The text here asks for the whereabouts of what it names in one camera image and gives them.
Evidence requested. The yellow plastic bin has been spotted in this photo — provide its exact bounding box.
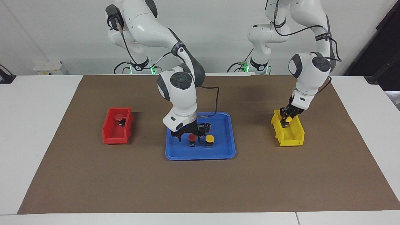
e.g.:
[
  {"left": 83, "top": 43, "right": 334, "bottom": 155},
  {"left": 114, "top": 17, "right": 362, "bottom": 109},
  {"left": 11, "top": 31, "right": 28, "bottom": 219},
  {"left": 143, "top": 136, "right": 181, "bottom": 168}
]
[{"left": 270, "top": 109, "right": 305, "bottom": 147}]

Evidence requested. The blue plastic tray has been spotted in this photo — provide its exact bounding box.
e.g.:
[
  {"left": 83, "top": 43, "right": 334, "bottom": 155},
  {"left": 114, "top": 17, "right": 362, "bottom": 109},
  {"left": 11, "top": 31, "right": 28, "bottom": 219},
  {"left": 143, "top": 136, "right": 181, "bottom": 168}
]
[{"left": 165, "top": 112, "right": 236, "bottom": 161}]

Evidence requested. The brown paper mat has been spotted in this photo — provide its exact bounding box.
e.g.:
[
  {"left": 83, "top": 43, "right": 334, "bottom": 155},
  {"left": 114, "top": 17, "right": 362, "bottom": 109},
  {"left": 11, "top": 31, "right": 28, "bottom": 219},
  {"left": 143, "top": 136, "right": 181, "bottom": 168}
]
[{"left": 17, "top": 74, "right": 400, "bottom": 215}]

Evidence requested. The red plastic bin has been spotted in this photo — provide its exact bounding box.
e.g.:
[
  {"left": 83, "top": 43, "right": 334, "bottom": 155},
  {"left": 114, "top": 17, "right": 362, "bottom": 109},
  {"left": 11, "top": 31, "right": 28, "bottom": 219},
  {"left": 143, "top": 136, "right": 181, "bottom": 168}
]
[{"left": 102, "top": 107, "right": 135, "bottom": 145}]

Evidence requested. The black stand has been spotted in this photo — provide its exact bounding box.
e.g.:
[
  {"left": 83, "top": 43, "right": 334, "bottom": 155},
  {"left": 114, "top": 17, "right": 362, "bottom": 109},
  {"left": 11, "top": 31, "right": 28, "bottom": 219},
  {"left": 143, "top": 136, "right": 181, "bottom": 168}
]
[{"left": 365, "top": 52, "right": 400, "bottom": 92}]

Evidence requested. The white box with yellow label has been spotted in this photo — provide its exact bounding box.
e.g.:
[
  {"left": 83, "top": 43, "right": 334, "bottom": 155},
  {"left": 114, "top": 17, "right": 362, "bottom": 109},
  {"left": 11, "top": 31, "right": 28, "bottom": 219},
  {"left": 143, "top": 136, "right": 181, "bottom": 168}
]
[{"left": 33, "top": 60, "right": 70, "bottom": 75}]

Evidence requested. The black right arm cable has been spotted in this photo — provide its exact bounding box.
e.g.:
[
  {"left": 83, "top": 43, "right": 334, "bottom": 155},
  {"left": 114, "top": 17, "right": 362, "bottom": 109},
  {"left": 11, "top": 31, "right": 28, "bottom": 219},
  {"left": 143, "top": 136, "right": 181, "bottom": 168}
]
[{"left": 106, "top": 12, "right": 220, "bottom": 119}]

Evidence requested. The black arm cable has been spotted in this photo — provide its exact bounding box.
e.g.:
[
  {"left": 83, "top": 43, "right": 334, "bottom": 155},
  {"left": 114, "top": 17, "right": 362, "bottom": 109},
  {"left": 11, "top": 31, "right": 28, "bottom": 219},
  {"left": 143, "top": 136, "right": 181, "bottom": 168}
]
[
  {"left": 106, "top": 12, "right": 220, "bottom": 119},
  {"left": 272, "top": 0, "right": 342, "bottom": 94}
]

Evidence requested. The black base power cable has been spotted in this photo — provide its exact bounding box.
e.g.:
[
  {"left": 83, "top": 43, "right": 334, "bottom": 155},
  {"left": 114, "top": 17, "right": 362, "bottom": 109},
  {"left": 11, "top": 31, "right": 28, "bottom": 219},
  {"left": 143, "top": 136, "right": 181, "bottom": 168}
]
[
  {"left": 113, "top": 61, "right": 132, "bottom": 75},
  {"left": 227, "top": 47, "right": 254, "bottom": 73}
]

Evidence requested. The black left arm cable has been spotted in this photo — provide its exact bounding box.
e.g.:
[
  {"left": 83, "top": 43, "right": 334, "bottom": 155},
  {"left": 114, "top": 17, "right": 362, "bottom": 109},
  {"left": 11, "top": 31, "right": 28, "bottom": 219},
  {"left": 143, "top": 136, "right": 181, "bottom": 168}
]
[{"left": 272, "top": 0, "right": 342, "bottom": 94}]

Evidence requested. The black clamp mount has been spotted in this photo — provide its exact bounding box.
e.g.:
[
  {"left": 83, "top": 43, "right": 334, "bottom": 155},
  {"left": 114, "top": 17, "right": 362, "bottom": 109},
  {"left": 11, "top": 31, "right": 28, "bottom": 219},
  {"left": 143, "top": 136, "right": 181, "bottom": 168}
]
[{"left": 0, "top": 64, "right": 17, "bottom": 84}]

